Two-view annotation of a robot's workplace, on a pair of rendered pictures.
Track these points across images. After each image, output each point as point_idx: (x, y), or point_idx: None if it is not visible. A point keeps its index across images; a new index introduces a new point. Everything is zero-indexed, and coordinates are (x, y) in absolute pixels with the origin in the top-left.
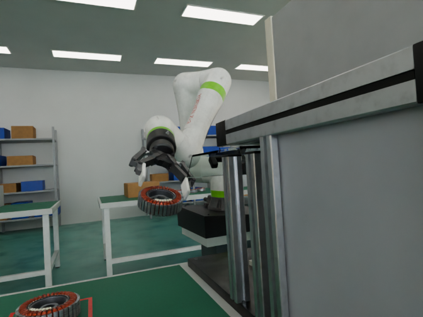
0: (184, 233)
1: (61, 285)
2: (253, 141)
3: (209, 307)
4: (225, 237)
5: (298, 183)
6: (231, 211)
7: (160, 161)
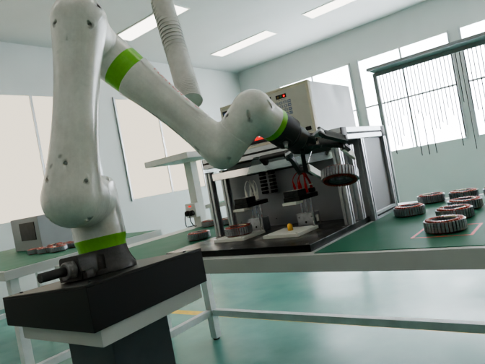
0: (119, 336)
1: (424, 249)
2: None
3: (361, 230)
4: None
5: (366, 154)
6: None
7: None
